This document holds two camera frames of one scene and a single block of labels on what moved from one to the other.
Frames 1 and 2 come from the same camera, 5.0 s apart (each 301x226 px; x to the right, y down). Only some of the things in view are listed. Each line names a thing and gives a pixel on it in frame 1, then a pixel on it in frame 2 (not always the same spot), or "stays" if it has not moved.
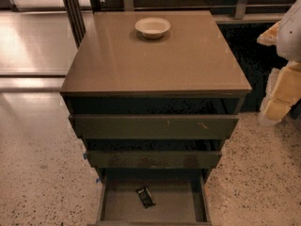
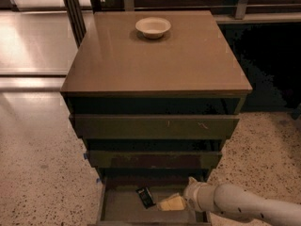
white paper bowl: x=152 y=27 stays
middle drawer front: x=151 y=159 stays
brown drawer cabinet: x=154 y=94 stays
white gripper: x=291 y=37 → x=192 y=194
